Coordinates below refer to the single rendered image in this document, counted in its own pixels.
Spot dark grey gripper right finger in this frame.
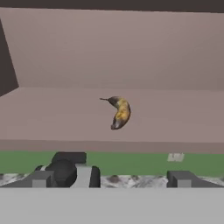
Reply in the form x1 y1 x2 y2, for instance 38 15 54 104
166 170 224 189

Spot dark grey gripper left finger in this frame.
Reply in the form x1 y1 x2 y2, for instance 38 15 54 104
0 170 58 189

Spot brown open cabinet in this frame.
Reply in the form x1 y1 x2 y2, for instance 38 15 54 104
0 0 224 155

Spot spotted yellow banana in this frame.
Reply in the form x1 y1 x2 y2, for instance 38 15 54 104
99 95 132 131

